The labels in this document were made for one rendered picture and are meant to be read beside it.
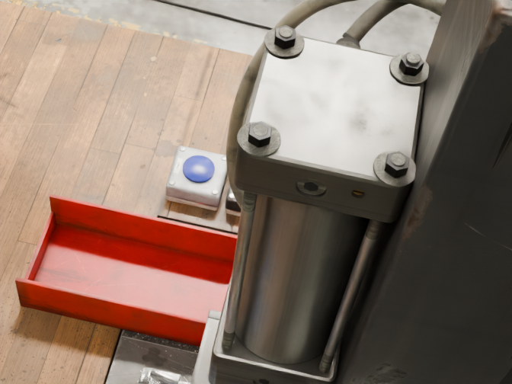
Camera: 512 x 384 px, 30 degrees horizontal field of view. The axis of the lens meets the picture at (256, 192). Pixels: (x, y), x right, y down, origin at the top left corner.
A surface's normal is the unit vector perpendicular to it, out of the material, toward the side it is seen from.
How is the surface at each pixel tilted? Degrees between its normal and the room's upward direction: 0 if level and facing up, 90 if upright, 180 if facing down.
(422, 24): 0
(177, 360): 0
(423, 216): 90
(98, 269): 0
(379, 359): 90
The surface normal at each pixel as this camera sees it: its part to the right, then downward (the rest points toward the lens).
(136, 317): -0.20, 0.79
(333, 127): 0.09, -0.58
